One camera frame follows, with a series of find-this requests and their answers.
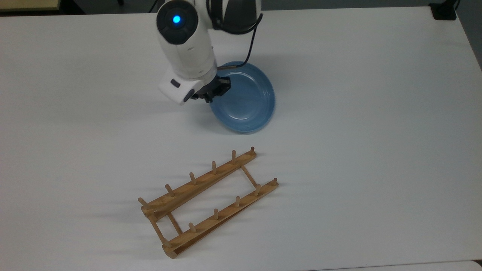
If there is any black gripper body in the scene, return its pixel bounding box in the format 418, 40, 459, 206
189, 76, 223, 101

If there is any blue plate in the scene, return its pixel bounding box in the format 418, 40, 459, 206
209, 61, 276, 134

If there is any wooden plate rack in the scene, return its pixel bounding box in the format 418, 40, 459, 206
137, 146, 280, 260

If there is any light wooden desk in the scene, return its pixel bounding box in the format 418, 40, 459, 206
0, 0, 61, 12

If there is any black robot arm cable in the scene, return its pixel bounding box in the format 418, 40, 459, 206
206, 0, 264, 69

